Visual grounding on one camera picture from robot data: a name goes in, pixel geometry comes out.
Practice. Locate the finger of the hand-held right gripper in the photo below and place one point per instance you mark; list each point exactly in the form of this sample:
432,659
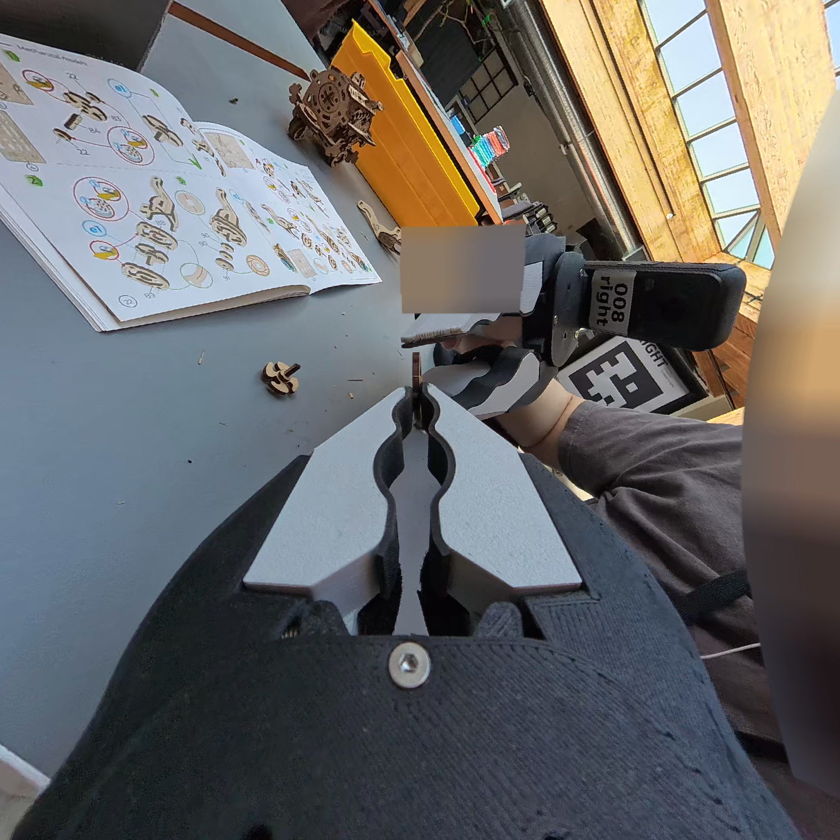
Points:
505,384
446,327

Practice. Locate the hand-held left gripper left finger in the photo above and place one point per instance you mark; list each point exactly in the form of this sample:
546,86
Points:
328,518

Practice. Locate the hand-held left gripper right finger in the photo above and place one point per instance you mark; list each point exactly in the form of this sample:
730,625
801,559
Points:
505,525

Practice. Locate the small wooden gear part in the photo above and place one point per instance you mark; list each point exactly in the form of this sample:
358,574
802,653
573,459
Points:
281,379

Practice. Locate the person's right hand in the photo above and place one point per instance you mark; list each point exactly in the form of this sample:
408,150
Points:
544,426

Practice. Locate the open instruction booklet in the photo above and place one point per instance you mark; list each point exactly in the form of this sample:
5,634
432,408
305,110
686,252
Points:
164,197

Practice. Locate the skylight windows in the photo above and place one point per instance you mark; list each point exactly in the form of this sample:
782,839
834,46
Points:
709,118

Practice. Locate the stack of colourful trays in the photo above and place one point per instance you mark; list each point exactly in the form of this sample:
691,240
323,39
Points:
491,143

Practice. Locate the person's torso in dark clothing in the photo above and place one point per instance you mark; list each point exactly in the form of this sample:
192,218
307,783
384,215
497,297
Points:
735,695

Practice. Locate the small round wooden disc part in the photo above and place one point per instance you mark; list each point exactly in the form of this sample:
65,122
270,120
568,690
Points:
416,373

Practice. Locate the curved wooden model part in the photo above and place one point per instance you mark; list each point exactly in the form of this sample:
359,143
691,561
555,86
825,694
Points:
380,226

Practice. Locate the silver ventilation duct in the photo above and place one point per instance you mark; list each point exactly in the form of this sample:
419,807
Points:
577,118

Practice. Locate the yellow plastic bin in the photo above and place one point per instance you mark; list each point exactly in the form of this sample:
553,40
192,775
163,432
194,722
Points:
407,144

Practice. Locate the assembled wooden mechanical model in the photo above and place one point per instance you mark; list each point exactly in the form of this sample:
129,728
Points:
331,108

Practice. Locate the long background table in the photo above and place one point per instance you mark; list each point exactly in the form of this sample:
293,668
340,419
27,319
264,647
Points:
459,157

